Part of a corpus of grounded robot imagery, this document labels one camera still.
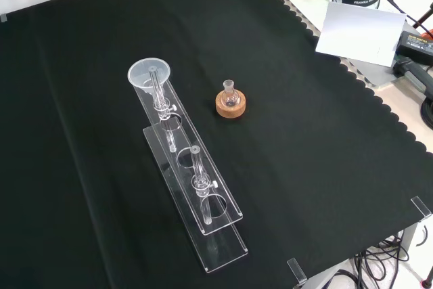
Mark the clear plastic funnel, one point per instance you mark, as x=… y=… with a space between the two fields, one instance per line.
x=138 y=72

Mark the transparent acrylic funnel stand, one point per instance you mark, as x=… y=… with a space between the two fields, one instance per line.
x=199 y=171

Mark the small glass round-bottom flask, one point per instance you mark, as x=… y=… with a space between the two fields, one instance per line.
x=230 y=97

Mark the black cloth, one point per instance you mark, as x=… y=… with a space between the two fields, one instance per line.
x=304 y=140

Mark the pale board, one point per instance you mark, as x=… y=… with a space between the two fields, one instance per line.
x=358 y=35

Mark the black metal clamp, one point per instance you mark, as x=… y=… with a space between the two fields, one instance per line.
x=414 y=72

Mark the black power adapter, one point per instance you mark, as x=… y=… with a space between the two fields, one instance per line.
x=416 y=45

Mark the black tripod leg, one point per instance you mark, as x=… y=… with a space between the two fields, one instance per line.
x=424 y=18

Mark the grey metal base plate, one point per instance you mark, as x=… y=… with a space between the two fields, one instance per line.
x=304 y=1

